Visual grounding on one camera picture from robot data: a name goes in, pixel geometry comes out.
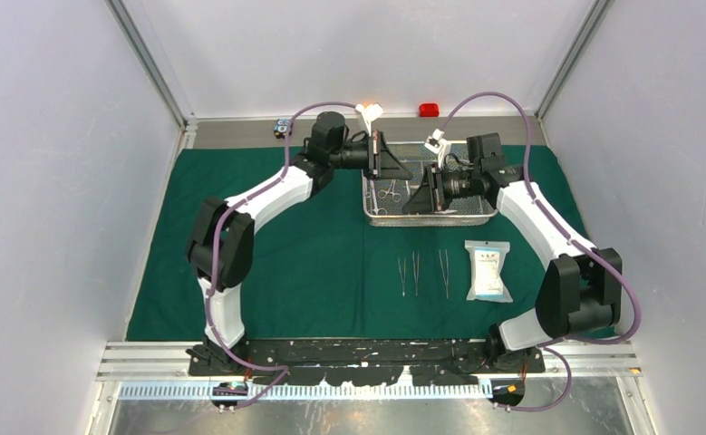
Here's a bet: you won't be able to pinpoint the red toy block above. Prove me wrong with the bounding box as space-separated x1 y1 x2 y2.
418 102 440 118

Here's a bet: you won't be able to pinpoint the steel surgical forceps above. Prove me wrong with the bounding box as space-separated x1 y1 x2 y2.
397 257 408 297

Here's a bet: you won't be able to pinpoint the blue owl toy block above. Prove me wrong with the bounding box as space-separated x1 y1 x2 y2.
274 118 292 139

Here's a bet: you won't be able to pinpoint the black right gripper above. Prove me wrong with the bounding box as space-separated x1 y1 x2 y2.
403 162 481 214

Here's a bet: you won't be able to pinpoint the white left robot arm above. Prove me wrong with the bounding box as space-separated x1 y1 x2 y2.
185 111 410 375

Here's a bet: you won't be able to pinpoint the steel needle holder clamp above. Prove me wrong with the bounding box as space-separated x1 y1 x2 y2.
375 179 408 205

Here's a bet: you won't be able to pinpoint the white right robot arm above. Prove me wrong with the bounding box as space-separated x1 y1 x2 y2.
402 130 622 372

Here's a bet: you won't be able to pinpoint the white sterile packet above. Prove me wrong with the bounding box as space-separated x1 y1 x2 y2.
464 240 513 304

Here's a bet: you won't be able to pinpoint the metal mesh instrument tray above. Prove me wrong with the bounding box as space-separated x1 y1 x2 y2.
362 141 497 227

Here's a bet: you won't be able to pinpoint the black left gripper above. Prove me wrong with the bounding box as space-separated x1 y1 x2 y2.
329 130 411 181

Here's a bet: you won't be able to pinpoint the green surgical drape cloth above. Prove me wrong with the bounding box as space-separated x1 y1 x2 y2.
126 148 545 341

